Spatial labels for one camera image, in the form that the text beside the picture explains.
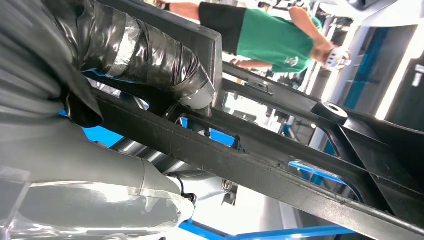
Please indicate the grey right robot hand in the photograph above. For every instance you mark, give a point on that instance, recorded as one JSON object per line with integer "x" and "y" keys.
{"x": 66, "y": 198}

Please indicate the blue metal shelf rack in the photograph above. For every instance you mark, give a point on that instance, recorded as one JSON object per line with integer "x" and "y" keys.
{"x": 99, "y": 136}

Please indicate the person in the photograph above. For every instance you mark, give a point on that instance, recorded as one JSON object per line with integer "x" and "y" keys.
{"x": 275, "y": 39}

